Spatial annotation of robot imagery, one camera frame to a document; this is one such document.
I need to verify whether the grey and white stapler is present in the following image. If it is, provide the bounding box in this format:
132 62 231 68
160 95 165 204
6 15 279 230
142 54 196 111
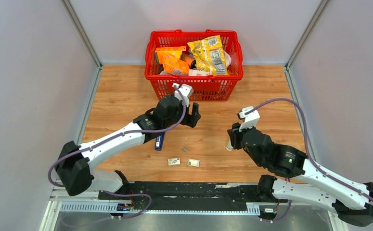
226 140 234 151

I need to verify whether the white staple box tray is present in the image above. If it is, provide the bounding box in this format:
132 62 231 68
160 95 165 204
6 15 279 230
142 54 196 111
187 158 200 167

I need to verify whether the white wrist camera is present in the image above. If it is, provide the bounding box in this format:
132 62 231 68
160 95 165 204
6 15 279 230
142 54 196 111
172 83 194 107
237 106 260 132

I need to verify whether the white staple box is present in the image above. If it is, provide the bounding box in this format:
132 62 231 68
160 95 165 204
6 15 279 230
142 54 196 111
168 157 181 166

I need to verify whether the orange carton box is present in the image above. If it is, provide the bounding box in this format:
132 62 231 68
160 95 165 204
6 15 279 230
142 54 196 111
154 46 187 64

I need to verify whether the red plastic shopping basket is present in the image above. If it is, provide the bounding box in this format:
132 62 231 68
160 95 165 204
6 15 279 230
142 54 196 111
144 29 244 101

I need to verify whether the yellow snack bag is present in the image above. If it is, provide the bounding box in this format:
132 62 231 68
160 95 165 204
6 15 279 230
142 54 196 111
187 35 228 76

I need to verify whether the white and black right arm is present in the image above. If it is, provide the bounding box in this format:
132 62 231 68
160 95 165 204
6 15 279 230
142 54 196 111
227 123 373 227

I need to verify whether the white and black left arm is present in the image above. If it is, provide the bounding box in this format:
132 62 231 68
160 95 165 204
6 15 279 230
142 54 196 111
48 94 201 200

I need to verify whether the orange snack packet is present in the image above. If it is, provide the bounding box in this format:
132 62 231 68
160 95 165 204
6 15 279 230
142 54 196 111
163 60 190 76

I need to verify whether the white slotted cable duct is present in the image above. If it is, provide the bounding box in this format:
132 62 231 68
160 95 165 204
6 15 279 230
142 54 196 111
58 201 261 216

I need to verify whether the aluminium frame rail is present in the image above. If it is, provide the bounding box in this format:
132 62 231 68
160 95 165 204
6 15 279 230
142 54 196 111
61 0 103 69

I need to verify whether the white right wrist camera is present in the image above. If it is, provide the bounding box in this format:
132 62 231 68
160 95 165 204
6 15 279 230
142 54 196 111
237 106 260 132

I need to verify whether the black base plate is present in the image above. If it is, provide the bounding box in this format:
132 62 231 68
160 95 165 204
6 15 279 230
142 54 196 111
97 181 279 212

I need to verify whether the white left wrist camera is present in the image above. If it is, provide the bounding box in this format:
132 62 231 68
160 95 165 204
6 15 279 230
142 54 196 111
172 83 194 107

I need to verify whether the blue and black stapler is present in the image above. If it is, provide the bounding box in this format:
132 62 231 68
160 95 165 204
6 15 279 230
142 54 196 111
154 132 165 151

